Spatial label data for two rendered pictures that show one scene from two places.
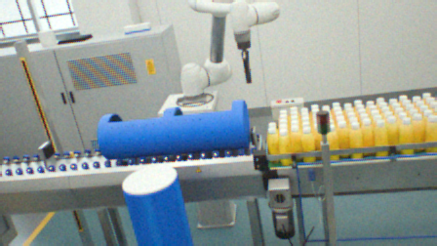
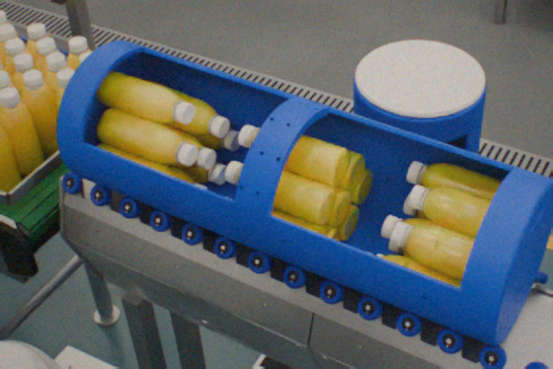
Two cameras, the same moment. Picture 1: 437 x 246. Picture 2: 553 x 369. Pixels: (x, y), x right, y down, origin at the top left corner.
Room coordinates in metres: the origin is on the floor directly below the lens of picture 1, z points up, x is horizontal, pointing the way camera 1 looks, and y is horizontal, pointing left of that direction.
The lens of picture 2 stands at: (3.51, 0.71, 2.17)
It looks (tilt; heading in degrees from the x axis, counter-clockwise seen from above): 41 degrees down; 200
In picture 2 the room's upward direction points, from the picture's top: 2 degrees counter-clockwise
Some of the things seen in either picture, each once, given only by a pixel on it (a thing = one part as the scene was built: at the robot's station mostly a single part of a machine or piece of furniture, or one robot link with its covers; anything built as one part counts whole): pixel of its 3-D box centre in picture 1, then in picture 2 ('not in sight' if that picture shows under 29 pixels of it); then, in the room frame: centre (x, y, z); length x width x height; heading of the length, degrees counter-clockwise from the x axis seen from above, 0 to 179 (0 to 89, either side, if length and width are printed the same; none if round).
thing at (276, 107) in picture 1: (288, 108); not in sight; (2.53, -0.44, 1.05); 0.20 x 0.10 x 0.10; 78
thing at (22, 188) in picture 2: not in sight; (76, 142); (2.27, -0.26, 0.96); 0.40 x 0.01 x 0.03; 168
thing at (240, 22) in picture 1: (242, 15); not in sight; (2.30, -0.22, 1.71); 0.13 x 0.11 x 0.16; 112
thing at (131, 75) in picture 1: (84, 109); not in sight; (4.41, 1.40, 0.72); 2.15 x 0.54 x 1.45; 80
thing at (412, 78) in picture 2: (149, 179); (420, 77); (1.93, 0.40, 1.03); 0.28 x 0.28 x 0.01
